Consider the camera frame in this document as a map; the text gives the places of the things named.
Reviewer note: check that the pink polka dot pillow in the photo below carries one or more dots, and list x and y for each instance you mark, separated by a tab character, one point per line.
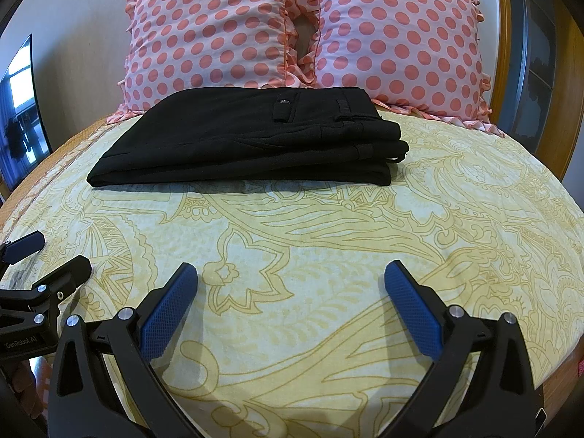
205	32
401	36

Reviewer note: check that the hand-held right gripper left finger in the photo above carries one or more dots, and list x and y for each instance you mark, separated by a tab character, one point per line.
166	312

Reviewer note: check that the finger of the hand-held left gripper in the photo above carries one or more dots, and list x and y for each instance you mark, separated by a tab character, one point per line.
68	276
20	250

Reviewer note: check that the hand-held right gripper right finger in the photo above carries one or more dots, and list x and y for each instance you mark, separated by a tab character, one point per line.
413	310

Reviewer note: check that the wooden headboard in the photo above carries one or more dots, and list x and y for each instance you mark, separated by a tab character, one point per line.
565	123

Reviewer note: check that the black flat screen television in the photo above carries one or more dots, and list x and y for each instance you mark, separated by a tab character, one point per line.
23	114

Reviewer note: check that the dark glass door panel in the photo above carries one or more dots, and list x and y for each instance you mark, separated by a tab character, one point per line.
534	54

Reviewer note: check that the black pants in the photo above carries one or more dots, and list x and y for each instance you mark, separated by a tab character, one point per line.
237	146

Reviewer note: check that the yellow patterned bed sheet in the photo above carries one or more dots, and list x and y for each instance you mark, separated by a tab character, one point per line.
319	246

